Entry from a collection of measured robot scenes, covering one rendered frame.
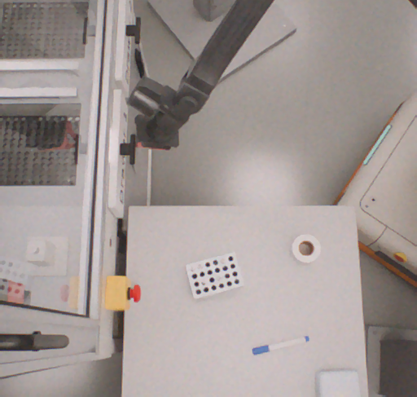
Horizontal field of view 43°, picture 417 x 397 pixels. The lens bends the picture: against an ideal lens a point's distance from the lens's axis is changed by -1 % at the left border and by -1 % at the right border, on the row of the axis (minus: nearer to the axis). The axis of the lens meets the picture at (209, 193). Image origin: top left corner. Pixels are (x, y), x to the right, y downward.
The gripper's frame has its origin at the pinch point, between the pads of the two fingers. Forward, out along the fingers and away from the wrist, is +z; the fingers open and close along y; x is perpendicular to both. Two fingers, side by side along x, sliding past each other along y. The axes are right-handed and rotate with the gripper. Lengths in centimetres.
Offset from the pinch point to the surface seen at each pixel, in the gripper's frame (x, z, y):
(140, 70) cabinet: -43, 40, -15
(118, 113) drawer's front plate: -6.0, -2.0, 6.9
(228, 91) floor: -56, 65, -65
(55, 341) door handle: 45, -47, 30
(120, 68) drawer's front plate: -17.8, -2.4, 6.3
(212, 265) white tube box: 28.7, 0.4, -17.1
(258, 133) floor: -36, 59, -75
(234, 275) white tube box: 30.9, 1.0, -23.4
